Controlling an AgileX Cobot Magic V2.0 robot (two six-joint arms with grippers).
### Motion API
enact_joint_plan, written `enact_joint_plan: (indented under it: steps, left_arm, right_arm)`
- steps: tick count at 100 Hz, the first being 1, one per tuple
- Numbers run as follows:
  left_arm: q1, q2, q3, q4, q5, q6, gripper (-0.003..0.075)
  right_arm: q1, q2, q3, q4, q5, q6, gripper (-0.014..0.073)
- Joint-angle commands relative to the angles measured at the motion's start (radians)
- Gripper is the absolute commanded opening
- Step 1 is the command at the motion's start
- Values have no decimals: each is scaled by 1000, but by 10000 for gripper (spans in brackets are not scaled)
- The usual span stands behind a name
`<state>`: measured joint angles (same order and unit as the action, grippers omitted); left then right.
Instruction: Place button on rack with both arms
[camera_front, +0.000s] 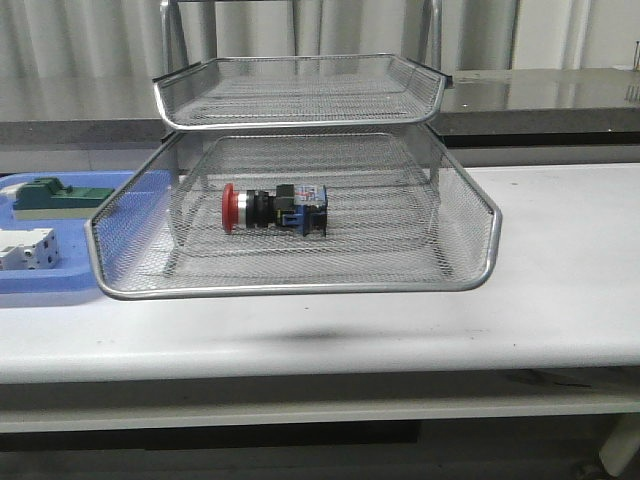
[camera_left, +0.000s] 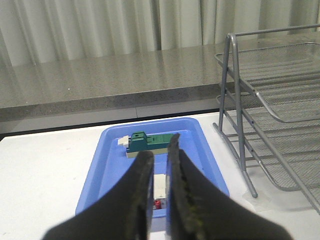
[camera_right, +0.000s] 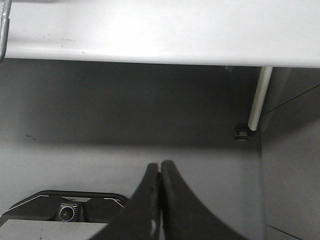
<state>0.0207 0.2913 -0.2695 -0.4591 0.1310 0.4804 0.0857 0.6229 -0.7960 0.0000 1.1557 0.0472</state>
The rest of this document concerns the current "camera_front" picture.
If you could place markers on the red emergency stop push button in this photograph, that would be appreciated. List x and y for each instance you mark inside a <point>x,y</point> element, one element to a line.
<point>298,207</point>

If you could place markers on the silver mesh tray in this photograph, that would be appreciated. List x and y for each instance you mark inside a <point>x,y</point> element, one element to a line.
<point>404,166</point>
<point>350,230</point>
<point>299,92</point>

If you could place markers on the green and beige relay module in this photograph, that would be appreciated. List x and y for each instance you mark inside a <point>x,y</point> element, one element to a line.
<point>49,198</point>

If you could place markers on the grey stone counter ledge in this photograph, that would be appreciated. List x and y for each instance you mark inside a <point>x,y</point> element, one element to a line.
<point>483,108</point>

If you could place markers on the white circuit breaker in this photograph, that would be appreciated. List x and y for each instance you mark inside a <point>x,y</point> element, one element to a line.
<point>33,249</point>

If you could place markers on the white table leg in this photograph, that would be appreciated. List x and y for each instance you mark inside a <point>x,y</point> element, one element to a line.
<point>621,446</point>

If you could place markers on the silver wire rack frame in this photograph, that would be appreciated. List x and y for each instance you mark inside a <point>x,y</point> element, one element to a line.
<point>175,50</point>

